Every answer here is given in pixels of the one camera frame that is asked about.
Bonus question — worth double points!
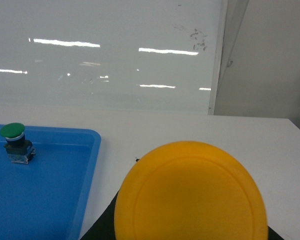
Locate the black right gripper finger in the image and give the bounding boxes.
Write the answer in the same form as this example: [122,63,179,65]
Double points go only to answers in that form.
[81,193,118,240]

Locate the white board frame post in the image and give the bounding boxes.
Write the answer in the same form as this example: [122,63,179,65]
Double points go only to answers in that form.
[208,0,228,116]

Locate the yellow push button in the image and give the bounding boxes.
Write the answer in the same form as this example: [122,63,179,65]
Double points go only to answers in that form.
[114,141,269,240]

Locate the blue plastic tray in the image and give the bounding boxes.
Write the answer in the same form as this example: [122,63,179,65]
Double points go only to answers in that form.
[0,126,101,240]

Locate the green push button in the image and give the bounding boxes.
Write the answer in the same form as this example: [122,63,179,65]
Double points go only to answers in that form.
[0,122,36,165]

